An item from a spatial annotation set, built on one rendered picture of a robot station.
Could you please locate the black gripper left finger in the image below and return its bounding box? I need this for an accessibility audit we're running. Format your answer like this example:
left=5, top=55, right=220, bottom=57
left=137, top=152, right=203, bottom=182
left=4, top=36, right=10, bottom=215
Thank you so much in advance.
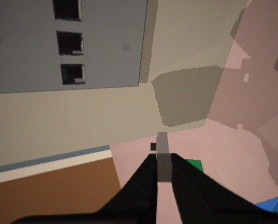
left=11, top=154, right=158, bottom=224

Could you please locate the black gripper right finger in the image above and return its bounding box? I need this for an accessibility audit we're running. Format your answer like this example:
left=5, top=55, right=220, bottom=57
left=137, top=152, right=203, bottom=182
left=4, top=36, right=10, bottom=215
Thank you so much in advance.
left=171, top=153, right=278, bottom=224

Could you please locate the blue square mat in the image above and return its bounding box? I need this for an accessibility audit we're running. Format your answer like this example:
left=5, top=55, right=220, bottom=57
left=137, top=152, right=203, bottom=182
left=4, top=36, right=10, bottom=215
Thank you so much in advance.
left=255, top=197, right=278, bottom=213

